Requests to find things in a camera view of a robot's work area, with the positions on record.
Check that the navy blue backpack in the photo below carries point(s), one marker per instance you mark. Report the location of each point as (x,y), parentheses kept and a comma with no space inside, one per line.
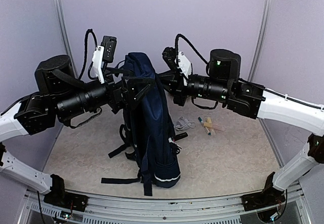
(149,129)

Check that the white charger with cable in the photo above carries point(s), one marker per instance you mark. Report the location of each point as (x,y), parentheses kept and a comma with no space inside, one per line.
(183,124)

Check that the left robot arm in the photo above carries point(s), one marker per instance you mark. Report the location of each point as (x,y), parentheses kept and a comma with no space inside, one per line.
(62,97)

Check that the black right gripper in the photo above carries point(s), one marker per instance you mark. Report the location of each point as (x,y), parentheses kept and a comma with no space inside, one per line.
(172,81)

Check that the pink highlighter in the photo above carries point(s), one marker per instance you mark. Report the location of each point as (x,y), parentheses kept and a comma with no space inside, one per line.
(219,128)

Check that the right aluminium corner post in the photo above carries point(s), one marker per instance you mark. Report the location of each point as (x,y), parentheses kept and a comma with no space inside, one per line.
(260,40)

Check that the left aluminium corner post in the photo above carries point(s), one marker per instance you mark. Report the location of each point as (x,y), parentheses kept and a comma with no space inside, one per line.
(63,31)

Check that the aluminium corner post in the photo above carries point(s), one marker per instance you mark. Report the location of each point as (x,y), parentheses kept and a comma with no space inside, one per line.
(260,40)
(63,31)

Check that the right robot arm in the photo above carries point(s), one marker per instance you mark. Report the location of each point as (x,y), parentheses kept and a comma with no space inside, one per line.
(223,85)

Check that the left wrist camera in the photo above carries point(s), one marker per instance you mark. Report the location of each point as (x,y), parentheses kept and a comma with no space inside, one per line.
(103,54)

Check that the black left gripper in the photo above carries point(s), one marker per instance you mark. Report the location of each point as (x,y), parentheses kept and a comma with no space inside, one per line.
(117,102)

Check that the metal front rail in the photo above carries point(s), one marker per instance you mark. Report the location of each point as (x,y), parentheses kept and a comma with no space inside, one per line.
(108,209)

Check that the green capped white marker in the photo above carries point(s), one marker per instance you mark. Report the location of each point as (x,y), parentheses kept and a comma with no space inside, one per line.
(204,127)

